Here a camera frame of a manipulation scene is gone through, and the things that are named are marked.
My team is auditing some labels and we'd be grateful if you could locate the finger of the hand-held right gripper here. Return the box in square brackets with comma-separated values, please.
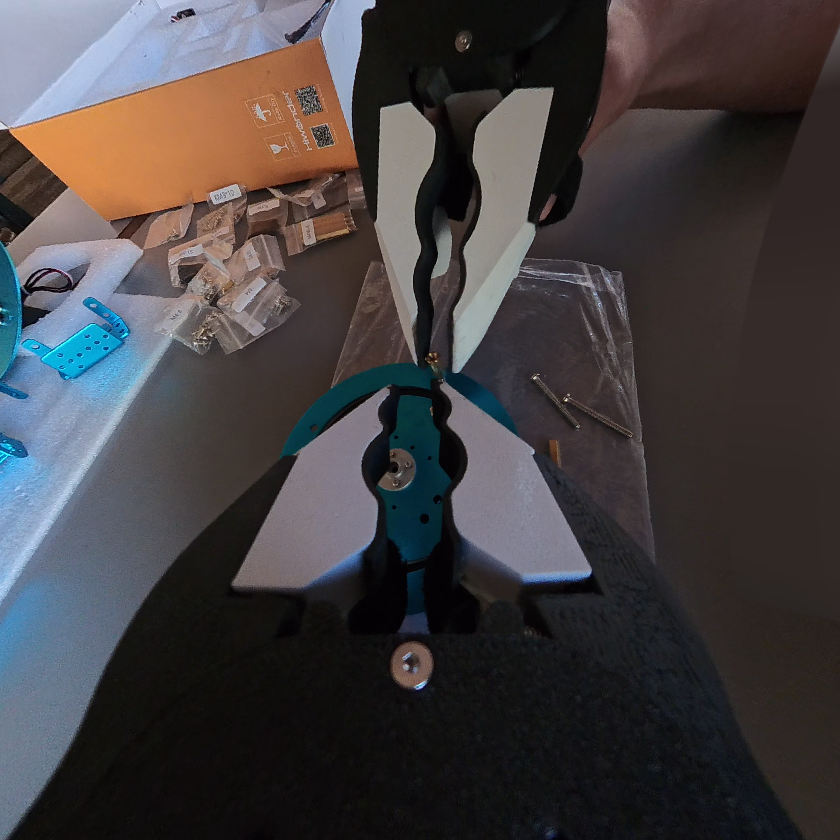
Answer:
[451, 87, 557, 373]
[373, 101, 442, 363]

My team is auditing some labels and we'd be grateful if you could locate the person's right forearm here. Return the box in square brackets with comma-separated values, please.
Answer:
[581, 0, 840, 158]

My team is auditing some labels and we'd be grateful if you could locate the clear plastic bag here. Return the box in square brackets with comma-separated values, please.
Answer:
[341, 258, 657, 565]

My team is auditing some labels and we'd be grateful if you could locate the teal round plate with servo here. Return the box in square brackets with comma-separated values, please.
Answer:
[0, 241, 47, 388]

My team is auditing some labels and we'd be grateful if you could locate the pile of small hardware bags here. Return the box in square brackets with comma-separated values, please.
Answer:
[143, 172, 368, 355]

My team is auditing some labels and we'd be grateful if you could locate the grey desk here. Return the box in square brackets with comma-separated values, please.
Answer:
[0, 105, 808, 657]

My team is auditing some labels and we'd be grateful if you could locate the blue perforated U bracket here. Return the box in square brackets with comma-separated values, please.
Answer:
[21, 297, 131, 382]

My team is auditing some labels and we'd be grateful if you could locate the servo cable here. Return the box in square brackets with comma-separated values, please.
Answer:
[23, 268, 74, 296]

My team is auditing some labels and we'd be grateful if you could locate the blue round rotating base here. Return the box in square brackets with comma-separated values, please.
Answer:
[279, 363, 521, 621]

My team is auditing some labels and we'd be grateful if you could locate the white foam sheet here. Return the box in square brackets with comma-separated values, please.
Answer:
[0, 289, 181, 611]

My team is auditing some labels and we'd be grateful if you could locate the long metal screw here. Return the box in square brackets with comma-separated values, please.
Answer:
[563, 394, 636, 437]
[532, 374, 581, 431]

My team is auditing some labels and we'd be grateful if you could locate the white foam block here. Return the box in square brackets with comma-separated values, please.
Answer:
[16, 236, 145, 309]

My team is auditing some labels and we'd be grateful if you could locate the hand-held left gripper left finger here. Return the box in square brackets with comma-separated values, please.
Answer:
[231, 387, 399, 634]

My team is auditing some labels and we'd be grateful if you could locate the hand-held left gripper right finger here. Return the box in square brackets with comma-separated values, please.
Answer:
[433, 387, 593, 634]

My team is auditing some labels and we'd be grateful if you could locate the orange cardboard box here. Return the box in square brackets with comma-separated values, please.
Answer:
[0, 0, 368, 221]

